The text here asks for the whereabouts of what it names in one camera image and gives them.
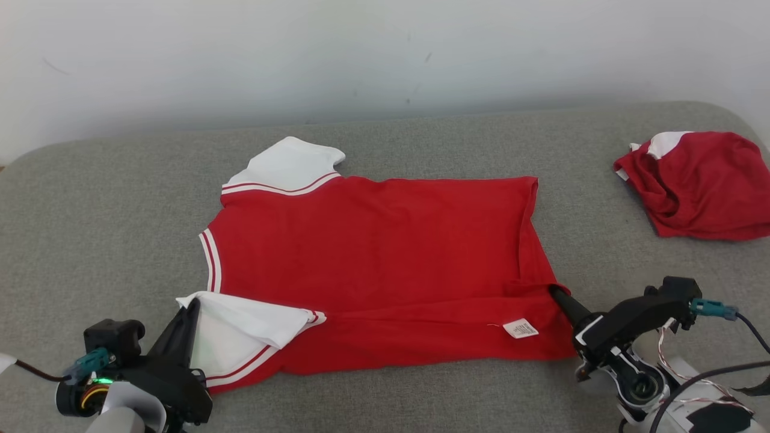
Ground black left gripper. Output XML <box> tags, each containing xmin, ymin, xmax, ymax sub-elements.
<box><xmin>120</xmin><ymin>299</ymin><xmax>212</xmax><ymax>431</ymax></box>

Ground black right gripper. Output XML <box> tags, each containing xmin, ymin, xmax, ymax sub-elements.
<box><xmin>549</xmin><ymin>286</ymin><xmax>668</xmax><ymax>367</ymax></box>

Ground red shorts with white stripe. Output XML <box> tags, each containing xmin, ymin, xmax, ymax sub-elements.
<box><xmin>614</xmin><ymin>131</ymin><xmax>770</xmax><ymax>241</ymax></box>

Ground red polo shirt white collar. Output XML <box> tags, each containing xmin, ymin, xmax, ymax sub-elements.
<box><xmin>176</xmin><ymin>137</ymin><xmax>578</xmax><ymax>395</ymax></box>

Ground grey fabric sofa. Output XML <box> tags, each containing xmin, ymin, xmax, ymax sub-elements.
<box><xmin>0</xmin><ymin>101</ymin><xmax>770</xmax><ymax>433</ymax></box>

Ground teal cable connector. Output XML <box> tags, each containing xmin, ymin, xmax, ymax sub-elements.
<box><xmin>691</xmin><ymin>299</ymin><xmax>738</xmax><ymax>321</ymax></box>
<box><xmin>63</xmin><ymin>348</ymin><xmax>115</xmax><ymax>385</ymax></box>

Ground thin red white wires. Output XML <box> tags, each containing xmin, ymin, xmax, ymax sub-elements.
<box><xmin>654</xmin><ymin>318</ymin><xmax>756</xmax><ymax>417</ymax></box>

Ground dark brown camera cable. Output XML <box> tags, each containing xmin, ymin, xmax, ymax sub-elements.
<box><xmin>0</xmin><ymin>355</ymin><xmax>68</xmax><ymax>383</ymax></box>

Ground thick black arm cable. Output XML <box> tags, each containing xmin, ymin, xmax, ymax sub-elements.
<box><xmin>648</xmin><ymin>360</ymin><xmax>770</xmax><ymax>433</ymax></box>

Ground dark blue camera cable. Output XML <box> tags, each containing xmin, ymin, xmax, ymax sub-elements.
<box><xmin>734</xmin><ymin>312</ymin><xmax>770</xmax><ymax>355</ymax></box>

